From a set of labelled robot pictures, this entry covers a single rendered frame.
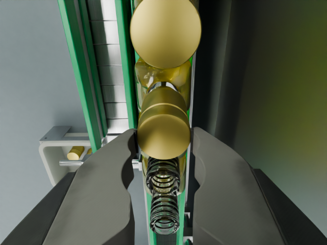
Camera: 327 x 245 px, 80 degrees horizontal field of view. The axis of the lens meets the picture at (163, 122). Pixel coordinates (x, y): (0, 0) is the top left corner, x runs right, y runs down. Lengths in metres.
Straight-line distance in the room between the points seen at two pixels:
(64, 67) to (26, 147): 0.31
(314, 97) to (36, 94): 0.61
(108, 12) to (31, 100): 0.37
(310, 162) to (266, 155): 0.07
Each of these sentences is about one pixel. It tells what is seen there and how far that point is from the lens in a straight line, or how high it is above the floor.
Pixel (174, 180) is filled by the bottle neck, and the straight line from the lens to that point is 0.17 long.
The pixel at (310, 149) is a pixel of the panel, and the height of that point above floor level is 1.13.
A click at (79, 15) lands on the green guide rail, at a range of 0.37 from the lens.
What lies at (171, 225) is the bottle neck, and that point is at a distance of 0.23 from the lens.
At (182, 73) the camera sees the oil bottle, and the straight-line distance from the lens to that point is 0.18.
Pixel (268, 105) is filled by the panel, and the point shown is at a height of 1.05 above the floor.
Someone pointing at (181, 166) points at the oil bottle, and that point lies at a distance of 0.24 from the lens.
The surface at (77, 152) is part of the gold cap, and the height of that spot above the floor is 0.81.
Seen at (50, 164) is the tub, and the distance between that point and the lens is 0.65.
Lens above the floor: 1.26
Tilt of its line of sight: 62 degrees down
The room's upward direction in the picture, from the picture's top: 180 degrees counter-clockwise
